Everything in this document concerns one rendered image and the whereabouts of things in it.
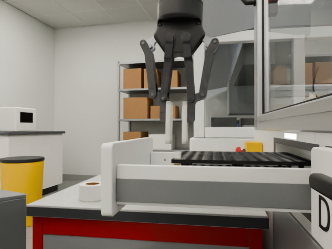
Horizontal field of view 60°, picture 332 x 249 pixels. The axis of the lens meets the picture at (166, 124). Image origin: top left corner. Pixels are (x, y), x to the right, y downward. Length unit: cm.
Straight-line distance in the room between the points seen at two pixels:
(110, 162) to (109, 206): 6
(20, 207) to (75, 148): 502
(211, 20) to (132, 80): 329
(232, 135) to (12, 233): 104
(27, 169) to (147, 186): 266
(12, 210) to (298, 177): 42
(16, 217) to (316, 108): 46
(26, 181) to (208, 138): 212
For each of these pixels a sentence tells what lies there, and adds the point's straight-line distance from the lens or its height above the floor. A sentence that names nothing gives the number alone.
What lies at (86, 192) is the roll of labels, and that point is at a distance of 79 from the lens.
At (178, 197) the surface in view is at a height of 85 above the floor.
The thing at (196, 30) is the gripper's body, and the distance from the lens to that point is 49.
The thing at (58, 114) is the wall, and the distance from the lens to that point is 570.
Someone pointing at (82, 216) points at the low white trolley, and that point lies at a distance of 75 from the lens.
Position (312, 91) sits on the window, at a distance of 51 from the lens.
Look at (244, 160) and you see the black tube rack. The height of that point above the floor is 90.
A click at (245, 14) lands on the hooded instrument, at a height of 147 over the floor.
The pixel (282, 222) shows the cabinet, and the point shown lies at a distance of 66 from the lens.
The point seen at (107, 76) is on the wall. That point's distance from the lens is 529.
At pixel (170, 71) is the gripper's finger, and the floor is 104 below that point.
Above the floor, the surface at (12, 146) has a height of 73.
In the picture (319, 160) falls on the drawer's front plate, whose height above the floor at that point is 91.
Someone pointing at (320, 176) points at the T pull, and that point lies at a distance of 27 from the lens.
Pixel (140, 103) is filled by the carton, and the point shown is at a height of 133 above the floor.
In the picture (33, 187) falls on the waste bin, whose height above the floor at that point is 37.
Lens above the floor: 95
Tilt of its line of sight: 1 degrees up
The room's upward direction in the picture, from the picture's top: straight up
